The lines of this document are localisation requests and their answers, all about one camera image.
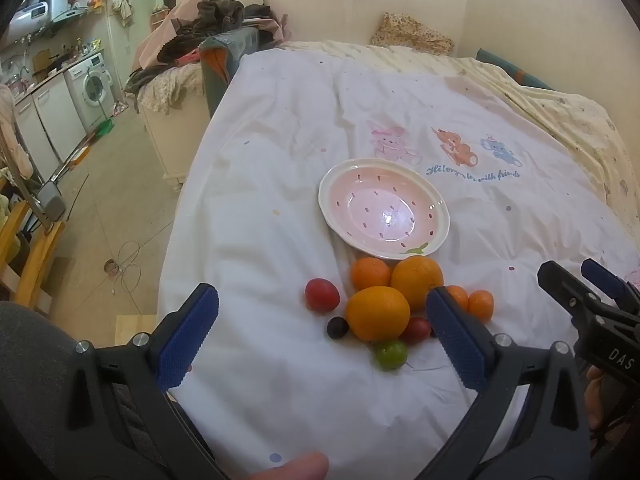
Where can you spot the grey metal stand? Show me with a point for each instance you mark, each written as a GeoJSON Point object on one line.
{"type": "Point", "coordinates": [51, 201]}

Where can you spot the person's right hand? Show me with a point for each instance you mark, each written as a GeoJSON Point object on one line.
{"type": "Point", "coordinates": [595, 395]}

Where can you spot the pale pink towel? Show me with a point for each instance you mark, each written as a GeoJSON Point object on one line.
{"type": "Point", "coordinates": [12, 135]}

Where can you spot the white washing machine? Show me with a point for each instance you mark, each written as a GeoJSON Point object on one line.
{"type": "Point", "coordinates": [92, 87]}

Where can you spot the red plum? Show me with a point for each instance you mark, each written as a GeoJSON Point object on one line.
{"type": "Point", "coordinates": [417, 330]}
{"type": "Point", "coordinates": [322, 294]}

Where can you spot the dark purple plum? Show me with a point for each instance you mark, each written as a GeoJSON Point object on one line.
{"type": "Point", "coordinates": [338, 328]}

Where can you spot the pile of brown clothes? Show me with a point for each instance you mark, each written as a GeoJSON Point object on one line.
{"type": "Point", "coordinates": [215, 17]}

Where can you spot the pink white ceramic plate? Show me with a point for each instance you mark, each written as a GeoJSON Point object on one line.
{"type": "Point", "coordinates": [385, 210]}

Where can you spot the cream bed frame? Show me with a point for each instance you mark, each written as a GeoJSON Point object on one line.
{"type": "Point", "coordinates": [172, 145]}

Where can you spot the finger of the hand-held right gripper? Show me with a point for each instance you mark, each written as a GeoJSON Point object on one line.
{"type": "Point", "coordinates": [605, 277]}
{"type": "Point", "coordinates": [562, 285]}

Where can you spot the floral pillow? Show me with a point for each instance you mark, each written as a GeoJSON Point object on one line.
{"type": "Point", "coordinates": [412, 34]}

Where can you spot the green plum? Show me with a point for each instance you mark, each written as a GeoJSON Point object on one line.
{"type": "Point", "coordinates": [391, 354]}

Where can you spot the wooden chair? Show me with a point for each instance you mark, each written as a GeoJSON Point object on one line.
{"type": "Point", "coordinates": [35, 255]}

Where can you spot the medium orange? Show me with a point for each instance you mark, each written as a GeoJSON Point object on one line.
{"type": "Point", "coordinates": [370, 272]}

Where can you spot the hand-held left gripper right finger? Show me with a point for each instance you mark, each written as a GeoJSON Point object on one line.
{"type": "Point", "coordinates": [455, 342]}

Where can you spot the teal orange cushion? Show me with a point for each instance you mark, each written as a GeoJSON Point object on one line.
{"type": "Point", "coordinates": [225, 60]}
{"type": "Point", "coordinates": [510, 70]}

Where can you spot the white kitchen cabinet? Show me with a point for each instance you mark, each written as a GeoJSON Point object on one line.
{"type": "Point", "coordinates": [47, 120]}

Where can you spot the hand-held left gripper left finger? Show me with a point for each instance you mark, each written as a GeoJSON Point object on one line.
{"type": "Point", "coordinates": [187, 342]}

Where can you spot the small tangerine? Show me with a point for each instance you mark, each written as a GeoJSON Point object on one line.
{"type": "Point", "coordinates": [459, 297]}
{"type": "Point", "coordinates": [481, 305]}

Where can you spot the large orange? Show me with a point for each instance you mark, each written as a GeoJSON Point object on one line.
{"type": "Point", "coordinates": [377, 313]}
{"type": "Point", "coordinates": [417, 280]}

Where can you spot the pale yellow bed sheet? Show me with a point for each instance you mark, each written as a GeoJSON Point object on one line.
{"type": "Point", "coordinates": [550, 105]}

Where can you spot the person's left hand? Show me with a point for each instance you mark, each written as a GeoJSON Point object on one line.
{"type": "Point", "coordinates": [295, 467]}

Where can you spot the pink cloth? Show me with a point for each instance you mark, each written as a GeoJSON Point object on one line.
{"type": "Point", "coordinates": [167, 27]}

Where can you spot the green dustpan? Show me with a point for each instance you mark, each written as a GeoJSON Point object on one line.
{"type": "Point", "coordinates": [104, 128]}

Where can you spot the white printed blanket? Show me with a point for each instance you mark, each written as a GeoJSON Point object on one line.
{"type": "Point", "coordinates": [280, 210]}

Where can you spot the hanging beige towel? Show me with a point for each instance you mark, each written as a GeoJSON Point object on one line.
{"type": "Point", "coordinates": [123, 10]}

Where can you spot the wooden box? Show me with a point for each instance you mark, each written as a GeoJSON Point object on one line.
{"type": "Point", "coordinates": [135, 329]}

